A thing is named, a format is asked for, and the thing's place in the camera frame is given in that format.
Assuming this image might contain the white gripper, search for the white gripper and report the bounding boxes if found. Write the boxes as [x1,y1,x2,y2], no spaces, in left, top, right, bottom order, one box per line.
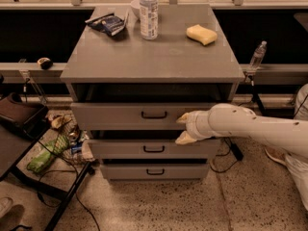
[175,111,214,145]

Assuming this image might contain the grey top drawer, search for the grey top drawer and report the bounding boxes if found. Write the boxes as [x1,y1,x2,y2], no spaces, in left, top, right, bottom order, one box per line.
[71,103,213,131]

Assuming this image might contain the grey drawer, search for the grey drawer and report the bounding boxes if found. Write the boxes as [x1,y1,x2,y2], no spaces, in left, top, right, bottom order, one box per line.
[101,164,209,180]
[89,140,220,159]
[71,103,213,131]

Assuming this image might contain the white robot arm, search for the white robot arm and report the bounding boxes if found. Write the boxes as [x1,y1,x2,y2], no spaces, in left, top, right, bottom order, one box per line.
[175,103,308,158]

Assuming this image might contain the grey middle drawer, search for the grey middle drawer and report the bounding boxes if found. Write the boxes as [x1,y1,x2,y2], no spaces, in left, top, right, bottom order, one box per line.
[89,140,220,159]

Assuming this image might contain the grey bottom drawer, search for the grey bottom drawer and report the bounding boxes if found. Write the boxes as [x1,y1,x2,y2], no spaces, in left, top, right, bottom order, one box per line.
[101,164,209,180]

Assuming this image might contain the grey drawer cabinet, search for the grey drawer cabinet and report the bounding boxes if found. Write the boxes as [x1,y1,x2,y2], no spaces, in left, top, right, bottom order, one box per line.
[61,4,244,166]

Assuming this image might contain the black tripod stand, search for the black tripod stand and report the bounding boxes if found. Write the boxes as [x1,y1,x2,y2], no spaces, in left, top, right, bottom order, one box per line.
[246,73,267,116]

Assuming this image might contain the yellow sponge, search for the yellow sponge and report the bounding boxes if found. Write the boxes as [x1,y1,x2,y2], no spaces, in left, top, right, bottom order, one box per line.
[186,24,218,45]

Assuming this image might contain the brown shoe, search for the brown shoe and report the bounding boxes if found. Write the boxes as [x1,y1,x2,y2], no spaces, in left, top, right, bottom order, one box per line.
[265,147,286,166]

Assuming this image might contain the small bottle on ledge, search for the small bottle on ledge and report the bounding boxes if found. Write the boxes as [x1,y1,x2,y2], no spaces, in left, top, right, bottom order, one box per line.
[249,40,267,71]

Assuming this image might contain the person leg light trousers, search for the person leg light trousers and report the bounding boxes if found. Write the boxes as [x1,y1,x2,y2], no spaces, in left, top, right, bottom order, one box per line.
[286,84,308,211]

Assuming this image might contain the green snack bag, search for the green snack bag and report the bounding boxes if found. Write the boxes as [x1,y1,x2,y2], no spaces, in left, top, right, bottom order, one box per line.
[27,135,69,174]

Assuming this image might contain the blue chip bag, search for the blue chip bag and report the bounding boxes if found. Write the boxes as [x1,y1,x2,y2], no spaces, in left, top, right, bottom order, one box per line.
[85,13,128,37]

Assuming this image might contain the clear plastic water bottle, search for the clear plastic water bottle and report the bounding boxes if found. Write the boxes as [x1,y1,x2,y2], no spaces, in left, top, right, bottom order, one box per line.
[140,0,158,40]

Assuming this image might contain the dark brown chair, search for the dark brown chair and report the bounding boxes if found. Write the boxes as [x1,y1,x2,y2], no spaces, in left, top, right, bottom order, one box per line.
[0,93,48,180]

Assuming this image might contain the white shoe tip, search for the white shoe tip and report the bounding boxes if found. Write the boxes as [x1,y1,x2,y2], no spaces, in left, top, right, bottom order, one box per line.
[0,197,13,218]

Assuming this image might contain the black middle drawer handle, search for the black middle drawer handle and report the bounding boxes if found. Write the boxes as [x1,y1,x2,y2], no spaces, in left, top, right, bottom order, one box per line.
[143,145,165,153]

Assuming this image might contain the black drawer handle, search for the black drawer handle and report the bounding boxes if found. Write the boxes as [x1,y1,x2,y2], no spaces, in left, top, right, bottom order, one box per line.
[143,145,165,153]
[141,111,167,119]
[146,168,165,176]

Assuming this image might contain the black top drawer handle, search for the black top drawer handle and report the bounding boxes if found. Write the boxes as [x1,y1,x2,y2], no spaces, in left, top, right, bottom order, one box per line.
[141,111,167,119]

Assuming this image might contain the black bottom drawer handle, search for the black bottom drawer handle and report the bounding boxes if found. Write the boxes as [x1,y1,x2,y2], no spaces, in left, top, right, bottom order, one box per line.
[146,168,165,176]

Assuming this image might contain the black floor cable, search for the black floor cable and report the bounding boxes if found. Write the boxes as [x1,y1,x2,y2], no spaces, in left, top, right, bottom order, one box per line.
[209,138,244,174]

